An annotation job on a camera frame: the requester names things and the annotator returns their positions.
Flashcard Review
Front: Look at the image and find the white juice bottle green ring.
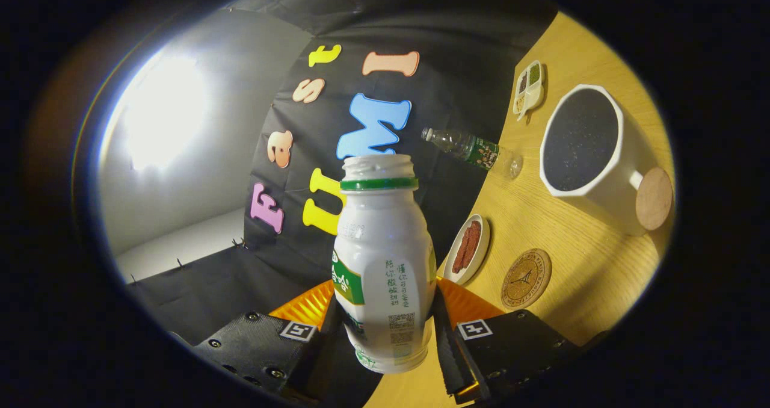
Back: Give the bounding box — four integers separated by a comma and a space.
331, 153, 438, 375

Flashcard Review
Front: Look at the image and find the white round plate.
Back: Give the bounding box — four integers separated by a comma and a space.
443, 214, 491, 286

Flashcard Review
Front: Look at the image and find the black backdrop cloth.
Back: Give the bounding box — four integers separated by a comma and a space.
123, 0, 560, 408

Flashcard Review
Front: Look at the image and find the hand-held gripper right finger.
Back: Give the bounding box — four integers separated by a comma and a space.
432, 277, 583, 405

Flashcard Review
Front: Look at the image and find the clear water bottle green label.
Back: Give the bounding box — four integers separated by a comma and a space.
421, 127, 523, 180

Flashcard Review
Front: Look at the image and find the red meat slice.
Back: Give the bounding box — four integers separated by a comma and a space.
451, 227, 473, 274
463, 220, 482, 270

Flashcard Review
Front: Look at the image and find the white cup with cork handle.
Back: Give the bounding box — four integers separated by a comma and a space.
539, 84, 674, 237

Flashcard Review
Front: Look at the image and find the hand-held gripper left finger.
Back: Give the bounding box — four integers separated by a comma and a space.
191, 279, 347, 404

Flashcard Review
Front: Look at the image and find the round cork coaster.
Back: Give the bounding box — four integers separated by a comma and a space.
500, 249, 553, 311

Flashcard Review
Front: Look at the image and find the wooden table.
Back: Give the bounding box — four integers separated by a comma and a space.
364, 11, 676, 408

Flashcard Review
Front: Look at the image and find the white divided dish with beans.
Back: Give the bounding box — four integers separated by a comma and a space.
513, 60, 546, 122

